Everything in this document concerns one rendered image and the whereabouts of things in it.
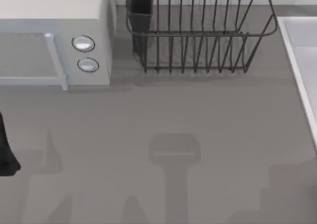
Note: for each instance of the pale microwave oven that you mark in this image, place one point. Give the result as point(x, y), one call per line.
point(104, 60)

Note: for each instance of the small microwave knob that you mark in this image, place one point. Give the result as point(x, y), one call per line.
point(88, 65)

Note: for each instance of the large microwave knob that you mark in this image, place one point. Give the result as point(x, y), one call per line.
point(83, 43)

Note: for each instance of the black cutlery holder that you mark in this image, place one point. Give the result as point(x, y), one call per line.
point(140, 8)

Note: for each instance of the microwave glass door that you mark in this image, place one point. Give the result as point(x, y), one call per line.
point(24, 58)

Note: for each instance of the white sink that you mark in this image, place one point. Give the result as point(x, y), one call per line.
point(301, 60)

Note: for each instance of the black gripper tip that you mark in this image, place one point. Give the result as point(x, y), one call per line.
point(6, 154)

